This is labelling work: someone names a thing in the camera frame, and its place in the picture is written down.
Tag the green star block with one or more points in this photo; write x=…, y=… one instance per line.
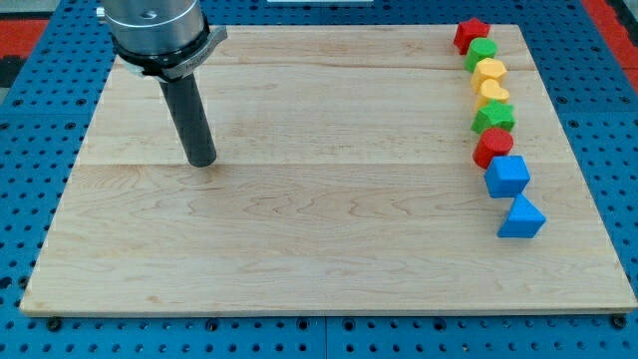
x=493, y=115

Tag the red star block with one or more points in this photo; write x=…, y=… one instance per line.
x=468, y=31

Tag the wooden board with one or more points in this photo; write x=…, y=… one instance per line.
x=344, y=185

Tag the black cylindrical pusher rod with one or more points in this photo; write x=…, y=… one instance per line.
x=188, y=115

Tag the red cylinder block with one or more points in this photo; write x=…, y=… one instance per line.
x=493, y=142

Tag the blue cube block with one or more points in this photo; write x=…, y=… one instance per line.
x=506, y=176

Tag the yellow heart block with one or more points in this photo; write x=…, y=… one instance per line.
x=491, y=89

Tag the yellow hexagon block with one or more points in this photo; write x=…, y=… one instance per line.
x=488, y=69

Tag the green cylinder block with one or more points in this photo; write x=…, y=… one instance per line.
x=479, y=48

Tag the blue triangle block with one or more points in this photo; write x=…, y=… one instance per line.
x=524, y=219

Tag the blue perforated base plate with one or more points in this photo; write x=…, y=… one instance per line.
x=49, y=107

